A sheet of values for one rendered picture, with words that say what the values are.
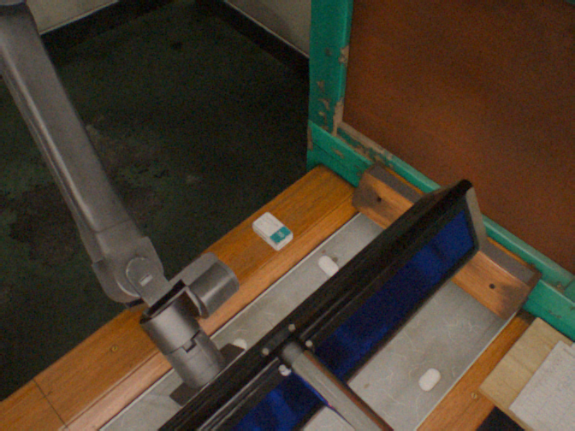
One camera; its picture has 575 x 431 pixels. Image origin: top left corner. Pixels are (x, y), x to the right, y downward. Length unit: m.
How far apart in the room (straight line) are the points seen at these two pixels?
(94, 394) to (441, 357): 0.49
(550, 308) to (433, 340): 0.17
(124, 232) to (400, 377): 0.44
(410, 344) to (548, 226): 0.26
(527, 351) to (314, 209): 0.39
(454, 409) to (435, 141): 0.37
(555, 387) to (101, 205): 0.63
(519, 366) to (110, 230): 0.57
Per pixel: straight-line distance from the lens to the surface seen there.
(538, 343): 0.86
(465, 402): 0.81
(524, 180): 0.76
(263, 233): 0.88
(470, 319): 0.89
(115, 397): 0.82
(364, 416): 0.40
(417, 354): 0.85
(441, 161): 0.82
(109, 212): 0.67
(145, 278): 0.65
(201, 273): 0.70
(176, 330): 0.67
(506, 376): 0.83
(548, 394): 0.83
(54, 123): 0.69
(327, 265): 0.87
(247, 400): 0.42
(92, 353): 0.85
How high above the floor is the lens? 1.50
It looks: 53 degrees down
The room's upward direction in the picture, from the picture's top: 1 degrees counter-clockwise
